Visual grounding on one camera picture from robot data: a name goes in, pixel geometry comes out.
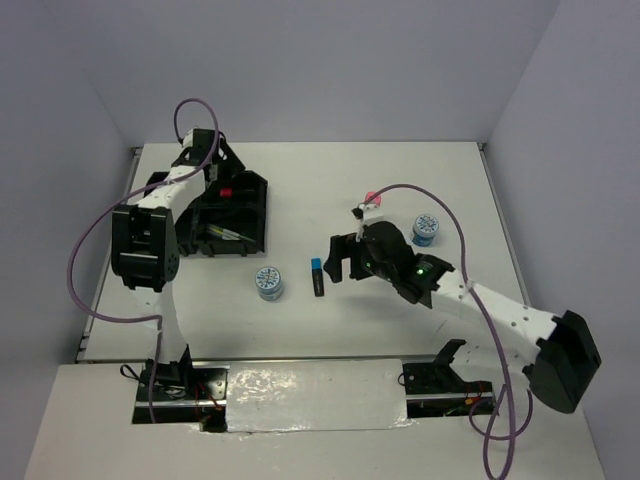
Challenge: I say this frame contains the purple cable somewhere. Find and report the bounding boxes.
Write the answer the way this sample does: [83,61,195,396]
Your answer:
[66,98,222,426]
[369,183,535,480]

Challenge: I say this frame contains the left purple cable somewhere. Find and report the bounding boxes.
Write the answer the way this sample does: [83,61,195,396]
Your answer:
[66,98,222,426]

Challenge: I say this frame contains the silver foil covered panel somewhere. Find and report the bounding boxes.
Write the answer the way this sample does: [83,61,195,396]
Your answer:
[226,359,411,433]

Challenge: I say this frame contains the blue highlighter marker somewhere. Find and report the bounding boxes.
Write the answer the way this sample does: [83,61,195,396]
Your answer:
[311,258,325,297]

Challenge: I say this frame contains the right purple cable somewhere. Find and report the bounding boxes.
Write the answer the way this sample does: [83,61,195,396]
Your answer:
[369,183,535,480]

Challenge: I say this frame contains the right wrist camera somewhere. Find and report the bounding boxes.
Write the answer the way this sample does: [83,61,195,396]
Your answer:
[351,201,384,242]

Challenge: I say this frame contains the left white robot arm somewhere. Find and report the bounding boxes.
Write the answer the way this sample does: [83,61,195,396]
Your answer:
[111,128,245,399]

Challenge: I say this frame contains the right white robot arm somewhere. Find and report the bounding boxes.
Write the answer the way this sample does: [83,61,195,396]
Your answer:
[323,221,602,414]

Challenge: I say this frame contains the black compartment organizer tray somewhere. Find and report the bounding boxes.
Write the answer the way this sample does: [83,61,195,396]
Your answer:
[175,170,268,257]

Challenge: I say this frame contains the blue patterned round tin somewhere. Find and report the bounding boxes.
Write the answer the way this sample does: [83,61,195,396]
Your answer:
[255,266,284,301]

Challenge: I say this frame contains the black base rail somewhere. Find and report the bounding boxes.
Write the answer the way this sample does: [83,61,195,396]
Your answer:
[119,357,494,433]

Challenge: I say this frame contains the pink capped small bottle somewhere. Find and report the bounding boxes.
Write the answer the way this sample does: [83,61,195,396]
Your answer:
[364,191,382,208]

